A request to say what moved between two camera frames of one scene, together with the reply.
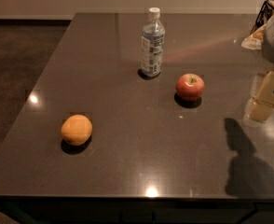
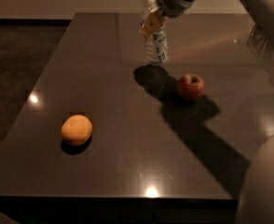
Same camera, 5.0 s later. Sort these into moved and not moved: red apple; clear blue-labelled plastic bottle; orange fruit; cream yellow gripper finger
Moved: clear blue-labelled plastic bottle; cream yellow gripper finger
Not moved: red apple; orange fruit
